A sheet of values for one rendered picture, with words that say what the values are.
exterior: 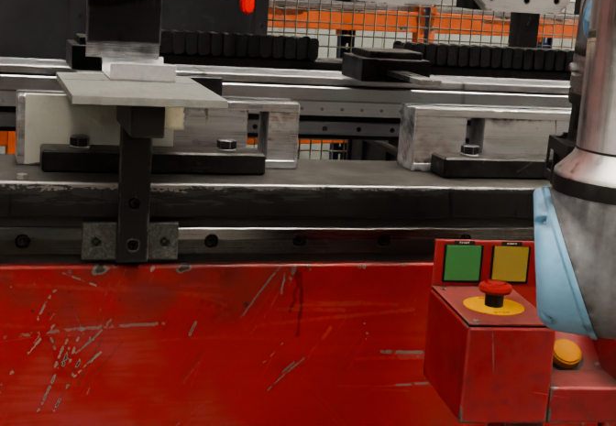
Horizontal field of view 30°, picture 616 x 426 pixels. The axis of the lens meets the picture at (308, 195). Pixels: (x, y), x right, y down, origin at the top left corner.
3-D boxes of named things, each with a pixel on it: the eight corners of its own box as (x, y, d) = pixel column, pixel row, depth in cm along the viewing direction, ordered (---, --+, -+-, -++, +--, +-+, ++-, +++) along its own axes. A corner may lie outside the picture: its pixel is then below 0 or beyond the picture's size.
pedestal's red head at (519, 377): (458, 424, 131) (473, 272, 128) (422, 375, 146) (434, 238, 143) (622, 423, 135) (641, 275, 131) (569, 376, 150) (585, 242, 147)
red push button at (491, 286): (482, 315, 134) (485, 286, 133) (471, 305, 138) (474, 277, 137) (514, 316, 135) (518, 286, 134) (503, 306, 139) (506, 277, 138)
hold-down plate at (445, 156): (443, 178, 166) (445, 158, 165) (429, 171, 171) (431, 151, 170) (626, 180, 174) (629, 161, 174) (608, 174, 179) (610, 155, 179)
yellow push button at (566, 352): (550, 373, 139) (555, 363, 137) (543, 347, 141) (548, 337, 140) (580, 374, 140) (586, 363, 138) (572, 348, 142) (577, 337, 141)
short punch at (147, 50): (86, 57, 156) (88, -15, 154) (84, 56, 158) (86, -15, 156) (159, 60, 159) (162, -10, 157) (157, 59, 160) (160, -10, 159)
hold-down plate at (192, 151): (41, 172, 150) (42, 149, 149) (39, 165, 155) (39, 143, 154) (265, 175, 158) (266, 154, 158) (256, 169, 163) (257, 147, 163)
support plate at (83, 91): (71, 103, 130) (71, 95, 130) (56, 79, 155) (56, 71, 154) (227, 108, 135) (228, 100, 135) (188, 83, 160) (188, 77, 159)
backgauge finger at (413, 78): (392, 92, 173) (395, 59, 172) (340, 74, 197) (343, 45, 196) (466, 94, 176) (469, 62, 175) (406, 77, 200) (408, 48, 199)
